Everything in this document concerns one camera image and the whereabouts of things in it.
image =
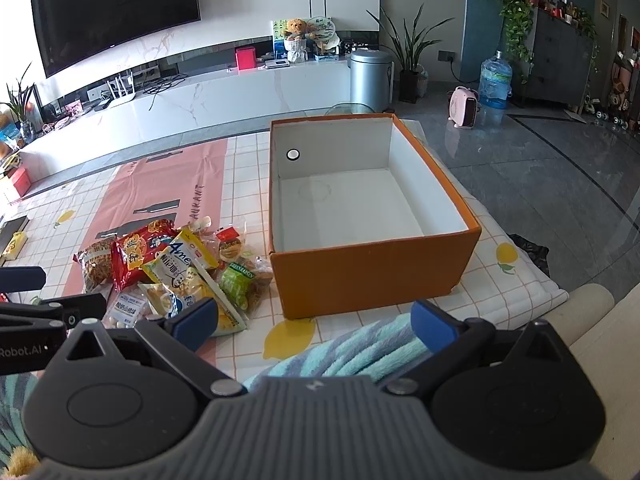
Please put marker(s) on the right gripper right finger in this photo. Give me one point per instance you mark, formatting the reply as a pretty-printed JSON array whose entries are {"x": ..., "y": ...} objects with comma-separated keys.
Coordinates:
[{"x": 455, "y": 346}]

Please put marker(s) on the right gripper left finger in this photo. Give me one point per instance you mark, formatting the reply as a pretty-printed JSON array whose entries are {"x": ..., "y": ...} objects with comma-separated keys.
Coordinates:
[{"x": 173, "y": 343}]

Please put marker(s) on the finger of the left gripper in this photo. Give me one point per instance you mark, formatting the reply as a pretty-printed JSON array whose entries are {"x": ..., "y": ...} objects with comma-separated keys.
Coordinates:
[{"x": 21, "y": 278}]

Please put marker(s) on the yellow white snack bag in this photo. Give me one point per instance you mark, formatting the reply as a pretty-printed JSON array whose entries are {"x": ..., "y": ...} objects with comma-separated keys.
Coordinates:
[{"x": 180, "y": 276}]

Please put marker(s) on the green snack packet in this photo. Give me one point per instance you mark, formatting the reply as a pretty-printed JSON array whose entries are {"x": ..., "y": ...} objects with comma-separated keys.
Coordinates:
[{"x": 245, "y": 281}]

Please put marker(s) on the brown fries snack bag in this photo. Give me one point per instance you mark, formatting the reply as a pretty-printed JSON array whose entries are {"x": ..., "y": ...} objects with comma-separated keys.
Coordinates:
[{"x": 96, "y": 264}]

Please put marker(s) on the red noodle snack bag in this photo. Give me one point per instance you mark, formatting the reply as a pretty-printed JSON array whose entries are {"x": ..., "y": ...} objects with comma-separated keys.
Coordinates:
[{"x": 130, "y": 252}]

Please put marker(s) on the small red-top snack packet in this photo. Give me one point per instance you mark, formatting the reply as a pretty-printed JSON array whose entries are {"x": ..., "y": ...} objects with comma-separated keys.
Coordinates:
[{"x": 230, "y": 243}]

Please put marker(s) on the yellow tissue pack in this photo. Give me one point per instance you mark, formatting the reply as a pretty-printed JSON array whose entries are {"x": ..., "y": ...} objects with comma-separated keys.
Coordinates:
[{"x": 15, "y": 246}]

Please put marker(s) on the black book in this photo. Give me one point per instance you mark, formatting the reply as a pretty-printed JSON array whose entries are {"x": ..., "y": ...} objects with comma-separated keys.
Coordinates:
[{"x": 9, "y": 229}]

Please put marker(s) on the white blue snack packet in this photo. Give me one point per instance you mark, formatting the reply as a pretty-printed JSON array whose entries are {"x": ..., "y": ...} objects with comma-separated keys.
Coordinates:
[{"x": 126, "y": 310}]

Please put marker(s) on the lemon checkered tablecloth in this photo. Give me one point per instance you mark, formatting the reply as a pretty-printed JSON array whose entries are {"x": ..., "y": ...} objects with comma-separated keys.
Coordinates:
[{"x": 500, "y": 282}]

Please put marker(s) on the teal striped towel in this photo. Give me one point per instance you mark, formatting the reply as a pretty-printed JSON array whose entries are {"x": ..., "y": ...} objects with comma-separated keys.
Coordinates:
[{"x": 380, "y": 350}]

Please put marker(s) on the red white storage box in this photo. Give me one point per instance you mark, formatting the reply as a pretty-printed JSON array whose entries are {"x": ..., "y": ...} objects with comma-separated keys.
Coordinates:
[{"x": 18, "y": 182}]

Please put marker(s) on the black plastic bag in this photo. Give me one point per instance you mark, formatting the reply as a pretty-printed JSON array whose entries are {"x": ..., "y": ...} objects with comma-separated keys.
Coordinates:
[{"x": 537, "y": 253}]

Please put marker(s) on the orange cardboard box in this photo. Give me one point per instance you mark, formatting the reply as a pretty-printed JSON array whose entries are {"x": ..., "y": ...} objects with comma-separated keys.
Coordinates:
[{"x": 361, "y": 216}]

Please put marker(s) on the orchid plant in vase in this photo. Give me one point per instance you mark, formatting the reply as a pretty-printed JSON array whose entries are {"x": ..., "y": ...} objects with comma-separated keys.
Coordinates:
[{"x": 20, "y": 104}]

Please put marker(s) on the white wifi router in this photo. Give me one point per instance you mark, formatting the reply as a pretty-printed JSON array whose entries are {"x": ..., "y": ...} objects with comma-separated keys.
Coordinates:
[{"x": 122, "y": 89}]

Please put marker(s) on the pink small heater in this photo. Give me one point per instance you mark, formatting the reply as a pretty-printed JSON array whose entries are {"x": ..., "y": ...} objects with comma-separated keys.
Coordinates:
[{"x": 463, "y": 107}]

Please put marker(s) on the blue water jug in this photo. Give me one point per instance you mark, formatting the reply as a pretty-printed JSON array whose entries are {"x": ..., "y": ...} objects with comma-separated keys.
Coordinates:
[{"x": 495, "y": 82}]

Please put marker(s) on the potted snake plant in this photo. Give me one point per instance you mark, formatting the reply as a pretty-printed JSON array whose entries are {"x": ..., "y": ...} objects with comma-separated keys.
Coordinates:
[{"x": 407, "y": 44}]

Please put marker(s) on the white tv console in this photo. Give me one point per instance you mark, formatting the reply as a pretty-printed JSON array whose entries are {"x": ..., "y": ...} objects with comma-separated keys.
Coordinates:
[{"x": 200, "y": 101}]

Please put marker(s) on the black television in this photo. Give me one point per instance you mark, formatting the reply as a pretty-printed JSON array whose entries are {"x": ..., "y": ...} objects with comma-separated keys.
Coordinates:
[{"x": 69, "y": 31}]

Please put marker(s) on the silver trash can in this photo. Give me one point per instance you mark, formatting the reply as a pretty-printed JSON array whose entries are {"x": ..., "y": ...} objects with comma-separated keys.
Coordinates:
[{"x": 372, "y": 75}]

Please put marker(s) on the red box on console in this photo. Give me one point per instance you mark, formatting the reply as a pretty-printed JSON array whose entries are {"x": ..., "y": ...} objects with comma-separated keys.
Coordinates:
[{"x": 245, "y": 58}]

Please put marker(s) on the dark cabinet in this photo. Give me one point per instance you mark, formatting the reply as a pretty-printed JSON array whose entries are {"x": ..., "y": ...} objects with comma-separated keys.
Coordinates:
[{"x": 561, "y": 62}]

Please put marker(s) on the teddy bear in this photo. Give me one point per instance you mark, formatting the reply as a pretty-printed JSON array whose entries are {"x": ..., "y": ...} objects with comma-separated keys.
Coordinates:
[{"x": 297, "y": 33}]

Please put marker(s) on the hanging pothos plant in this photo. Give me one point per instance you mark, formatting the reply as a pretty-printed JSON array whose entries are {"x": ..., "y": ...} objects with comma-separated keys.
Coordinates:
[{"x": 498, "y": 25}]

